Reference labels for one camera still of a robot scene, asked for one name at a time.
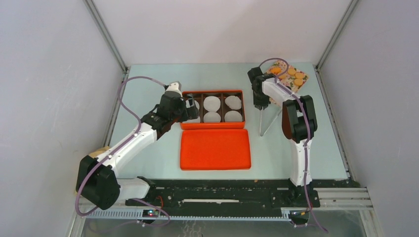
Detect metal tongs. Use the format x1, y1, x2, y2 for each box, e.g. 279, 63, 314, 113
259, 108, 282, 137

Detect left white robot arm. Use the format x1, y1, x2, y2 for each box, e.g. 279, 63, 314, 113
76, 91, 199, 210

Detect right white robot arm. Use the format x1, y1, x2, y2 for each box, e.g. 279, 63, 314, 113
248, 67, 318, 187

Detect white paper cup bottom-left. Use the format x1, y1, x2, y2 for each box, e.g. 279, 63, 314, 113
185, 117, 201, 123

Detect white paper cup top-left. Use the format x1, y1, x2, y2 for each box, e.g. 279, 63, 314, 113
194, 101, 200, 111

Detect orange cookie tin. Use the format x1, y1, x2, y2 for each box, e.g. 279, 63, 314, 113
180, 90, 246, 130

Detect white paper cup bottom-middle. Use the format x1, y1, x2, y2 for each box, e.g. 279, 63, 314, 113
203, 112, 221, 123

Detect white paper cup top-middle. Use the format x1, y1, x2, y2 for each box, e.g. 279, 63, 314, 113
203, 96, 221, 112

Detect white paper cup top-right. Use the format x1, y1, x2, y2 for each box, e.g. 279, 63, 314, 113
224, 95, 242, 110

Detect white paper cup bottom-right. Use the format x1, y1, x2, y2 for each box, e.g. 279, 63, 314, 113
224, 110, 243, 122

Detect floral tray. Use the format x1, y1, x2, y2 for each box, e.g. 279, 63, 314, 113
266, 60, 309, 93

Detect orange tin lid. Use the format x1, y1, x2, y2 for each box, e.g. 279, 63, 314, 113
180, 129, 251, 171

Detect yellow cloth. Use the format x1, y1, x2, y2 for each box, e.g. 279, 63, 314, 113
89, 146, 110, 158

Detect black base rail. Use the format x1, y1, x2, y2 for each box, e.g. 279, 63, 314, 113
143, 179, 320, 218

